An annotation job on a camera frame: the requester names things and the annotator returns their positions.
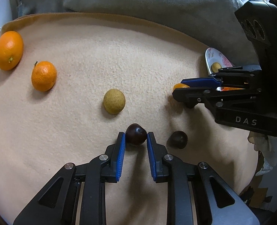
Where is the orange cherry tomato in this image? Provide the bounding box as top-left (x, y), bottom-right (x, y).
top-left (173, 83), bottom-right (190, 90)

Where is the small tan longan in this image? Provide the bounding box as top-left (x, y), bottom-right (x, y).
top-left (103, 89), bottom-right (126, 115)

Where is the large brown longan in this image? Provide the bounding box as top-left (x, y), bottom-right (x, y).
top-left (211, 62), bottom-right (222, 73)

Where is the grey cushion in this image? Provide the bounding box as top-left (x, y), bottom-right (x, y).
top-left (17, 0), bottom-right (258, 65)

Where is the floral white plate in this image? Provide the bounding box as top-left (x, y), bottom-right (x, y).
top-left (205, 47), bottom-right (233, 75)

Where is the small mandarin orange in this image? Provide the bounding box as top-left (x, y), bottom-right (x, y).
top-left (31, 61), bottom-right (57, 92)

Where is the large smooth orange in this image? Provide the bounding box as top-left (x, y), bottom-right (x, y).
top-left (0, 31), bottom-right (24, 71)

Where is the gloved right hand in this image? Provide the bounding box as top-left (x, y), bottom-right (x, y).
top-left (247, 132), bottom-right (277, 176)

